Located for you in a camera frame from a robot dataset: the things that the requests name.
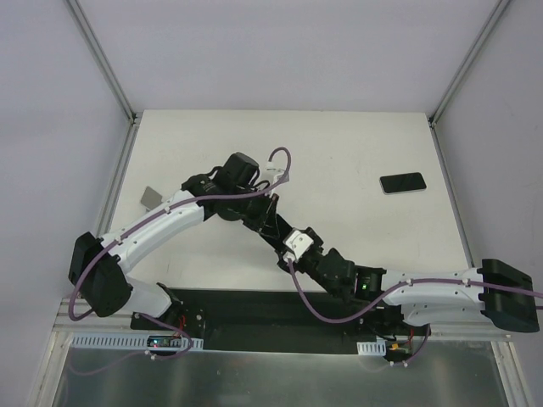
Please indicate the white left cable duct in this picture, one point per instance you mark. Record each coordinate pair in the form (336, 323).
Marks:
(121, 341)

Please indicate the left aluminium frame post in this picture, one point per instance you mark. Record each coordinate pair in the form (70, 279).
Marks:
(100, 58)

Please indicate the black phone on table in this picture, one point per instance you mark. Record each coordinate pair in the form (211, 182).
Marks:
(402, 183)

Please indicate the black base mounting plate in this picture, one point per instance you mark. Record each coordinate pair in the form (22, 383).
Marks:
(260, 321)

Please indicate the aluminium rail right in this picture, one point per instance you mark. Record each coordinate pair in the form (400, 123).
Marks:
(468, 331)

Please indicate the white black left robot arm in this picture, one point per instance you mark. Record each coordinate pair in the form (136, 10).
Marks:
(100, 268)

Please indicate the green phone black screen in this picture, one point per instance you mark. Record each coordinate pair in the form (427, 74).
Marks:
(280, 233)

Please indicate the aluminium frame post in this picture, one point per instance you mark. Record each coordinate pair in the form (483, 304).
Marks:
(100, 58)
(487, 30)

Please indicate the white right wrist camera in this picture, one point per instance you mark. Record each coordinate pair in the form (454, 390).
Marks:
(296, 244)

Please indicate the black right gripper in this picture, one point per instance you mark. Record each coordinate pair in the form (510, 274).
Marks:
(284, 248)

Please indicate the right aluminium frame post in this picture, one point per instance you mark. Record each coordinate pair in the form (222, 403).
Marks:
(487, 30)

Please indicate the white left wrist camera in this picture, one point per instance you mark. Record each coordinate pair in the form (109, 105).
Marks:
(273, 175)

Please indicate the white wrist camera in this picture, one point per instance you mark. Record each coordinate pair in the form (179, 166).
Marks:
(296, 244)
(273, 175)

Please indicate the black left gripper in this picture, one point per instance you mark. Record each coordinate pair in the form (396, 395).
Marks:
(258, 215)

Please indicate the white right cable duct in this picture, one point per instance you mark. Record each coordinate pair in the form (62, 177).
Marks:
(376, 348)

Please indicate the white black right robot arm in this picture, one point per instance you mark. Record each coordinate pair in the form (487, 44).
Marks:
(494, 291)

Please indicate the white phone face down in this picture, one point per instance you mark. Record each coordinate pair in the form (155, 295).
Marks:
(151, 199)

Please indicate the white cable duct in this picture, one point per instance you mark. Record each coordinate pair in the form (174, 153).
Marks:
(376, 348)
(121, 341)

